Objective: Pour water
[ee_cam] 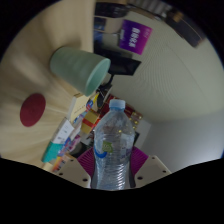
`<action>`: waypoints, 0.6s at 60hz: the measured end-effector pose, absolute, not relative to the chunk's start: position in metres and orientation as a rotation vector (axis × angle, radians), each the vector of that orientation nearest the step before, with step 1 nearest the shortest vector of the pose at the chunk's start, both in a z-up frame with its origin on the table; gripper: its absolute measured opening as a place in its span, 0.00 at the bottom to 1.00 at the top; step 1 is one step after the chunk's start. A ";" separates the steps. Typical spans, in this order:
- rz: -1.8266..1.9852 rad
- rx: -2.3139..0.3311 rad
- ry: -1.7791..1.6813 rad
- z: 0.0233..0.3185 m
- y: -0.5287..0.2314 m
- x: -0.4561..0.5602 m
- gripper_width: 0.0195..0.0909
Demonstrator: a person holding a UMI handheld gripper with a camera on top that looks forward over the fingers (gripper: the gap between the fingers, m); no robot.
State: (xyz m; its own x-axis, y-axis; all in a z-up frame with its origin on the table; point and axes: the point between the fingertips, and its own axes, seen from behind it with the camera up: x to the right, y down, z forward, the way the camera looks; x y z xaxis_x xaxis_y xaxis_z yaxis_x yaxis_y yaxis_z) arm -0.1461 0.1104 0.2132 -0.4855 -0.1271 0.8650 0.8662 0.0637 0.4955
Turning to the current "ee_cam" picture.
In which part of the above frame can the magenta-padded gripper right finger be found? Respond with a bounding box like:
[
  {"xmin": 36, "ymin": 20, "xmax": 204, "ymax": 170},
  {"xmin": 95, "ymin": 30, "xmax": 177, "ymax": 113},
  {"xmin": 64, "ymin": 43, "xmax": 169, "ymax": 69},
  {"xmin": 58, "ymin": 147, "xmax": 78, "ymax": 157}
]
[{"xmin": 128, "ymin": 145, "xmax": 173, "ymax": 189}]

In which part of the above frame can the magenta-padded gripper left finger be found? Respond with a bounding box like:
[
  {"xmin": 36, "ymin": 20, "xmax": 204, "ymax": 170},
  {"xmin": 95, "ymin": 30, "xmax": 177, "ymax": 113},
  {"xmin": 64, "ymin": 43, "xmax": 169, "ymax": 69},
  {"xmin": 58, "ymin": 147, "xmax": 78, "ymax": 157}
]
[{"xmin": 52, "ymin": 147, "xmax": 96, "ymax": 190}]

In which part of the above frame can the clear plastic water bottle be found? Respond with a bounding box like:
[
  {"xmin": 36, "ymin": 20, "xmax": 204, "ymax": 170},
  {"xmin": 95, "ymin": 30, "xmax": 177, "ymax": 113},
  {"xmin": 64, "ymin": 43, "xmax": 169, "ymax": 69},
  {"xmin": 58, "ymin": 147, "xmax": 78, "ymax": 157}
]
[{"xmin": 90, "ymin": 98, "xmax": 137, "ymax": 191}]

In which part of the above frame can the teal book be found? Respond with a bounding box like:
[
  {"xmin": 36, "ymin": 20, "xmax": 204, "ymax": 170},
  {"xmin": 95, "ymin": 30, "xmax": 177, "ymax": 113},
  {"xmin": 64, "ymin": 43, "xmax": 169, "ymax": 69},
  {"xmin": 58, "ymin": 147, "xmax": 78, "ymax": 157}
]
[{"xmin": 41, "ymin": 141, "xmax": 60, "ymax": 164}]

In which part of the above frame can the white paper booklet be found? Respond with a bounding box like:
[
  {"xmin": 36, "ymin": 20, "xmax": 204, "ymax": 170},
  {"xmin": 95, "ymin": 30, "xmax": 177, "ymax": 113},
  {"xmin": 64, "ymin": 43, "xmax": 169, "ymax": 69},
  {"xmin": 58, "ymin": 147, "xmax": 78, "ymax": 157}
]
[{"xmin": 49, "ymin": 117, "xmax": 75, "ymax": 145}]

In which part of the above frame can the yellow gift box red ribbon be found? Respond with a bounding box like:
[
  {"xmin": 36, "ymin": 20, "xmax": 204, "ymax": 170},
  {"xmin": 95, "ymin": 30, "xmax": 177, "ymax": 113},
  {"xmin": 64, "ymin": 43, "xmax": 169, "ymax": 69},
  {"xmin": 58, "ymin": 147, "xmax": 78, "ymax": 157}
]
[{"xmin": 80, "ymin": 109, "xmax": 101, "ymax": 135}]

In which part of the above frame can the cream book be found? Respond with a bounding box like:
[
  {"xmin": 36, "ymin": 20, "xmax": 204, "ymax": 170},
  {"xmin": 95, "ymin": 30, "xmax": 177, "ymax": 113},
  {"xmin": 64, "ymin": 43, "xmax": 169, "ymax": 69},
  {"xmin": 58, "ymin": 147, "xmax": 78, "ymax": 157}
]
[{"xmin": 67, "ymin": 93, "xmax": 88, "ymax": 123}]

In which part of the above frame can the flat round red coaster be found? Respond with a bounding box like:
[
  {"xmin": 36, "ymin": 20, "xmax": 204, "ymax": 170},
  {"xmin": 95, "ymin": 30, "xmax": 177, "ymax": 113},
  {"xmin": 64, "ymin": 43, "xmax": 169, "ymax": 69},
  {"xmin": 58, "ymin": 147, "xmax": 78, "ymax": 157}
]
[{"xmin": 19, "ymin": 92, "xmax": 47, "ymax": 128}]

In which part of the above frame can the light green cup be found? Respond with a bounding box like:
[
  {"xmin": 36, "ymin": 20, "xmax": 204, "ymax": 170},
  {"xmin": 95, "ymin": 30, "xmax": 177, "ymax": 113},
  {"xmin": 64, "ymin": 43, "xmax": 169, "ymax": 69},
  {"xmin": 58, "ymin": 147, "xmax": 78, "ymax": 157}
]
[{"xmin": 49, "ymin": 46, "xmax": 112, "ymax": 98}]

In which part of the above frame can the black office chair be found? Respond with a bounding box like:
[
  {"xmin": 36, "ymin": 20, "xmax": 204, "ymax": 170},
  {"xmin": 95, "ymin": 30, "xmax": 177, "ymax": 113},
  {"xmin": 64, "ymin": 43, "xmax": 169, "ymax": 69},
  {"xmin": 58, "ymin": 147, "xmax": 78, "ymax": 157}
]
[{"xmin": 94, "ymin": 49, "xmax": 143, "ymax": 94}]

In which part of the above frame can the purple sign board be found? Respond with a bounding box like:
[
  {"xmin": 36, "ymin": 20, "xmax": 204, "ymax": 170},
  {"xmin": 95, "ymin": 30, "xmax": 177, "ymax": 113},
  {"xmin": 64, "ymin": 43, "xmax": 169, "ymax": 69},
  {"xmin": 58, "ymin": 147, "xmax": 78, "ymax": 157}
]
[{"xmin": 118, "ymin": 18, "xmax": 154, "ymax": 56}]

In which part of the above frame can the dark grey bag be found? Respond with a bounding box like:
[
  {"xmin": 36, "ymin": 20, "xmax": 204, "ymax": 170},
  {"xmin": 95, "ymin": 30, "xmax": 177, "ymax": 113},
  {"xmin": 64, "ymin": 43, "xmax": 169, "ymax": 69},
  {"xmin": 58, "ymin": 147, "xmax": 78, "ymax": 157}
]
[{"xmin": 165, "ymin": 9, "xmax": 205, "ymax": 49}]

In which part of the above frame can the silver ribbed suitcase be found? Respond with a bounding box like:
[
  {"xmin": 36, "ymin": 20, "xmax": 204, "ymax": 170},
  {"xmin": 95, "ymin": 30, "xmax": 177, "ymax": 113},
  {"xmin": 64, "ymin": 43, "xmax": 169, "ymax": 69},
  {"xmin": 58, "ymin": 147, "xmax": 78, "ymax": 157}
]
[{"xmin": 128, "ymin": 0, "xmax": 178, "ymax": 19}]

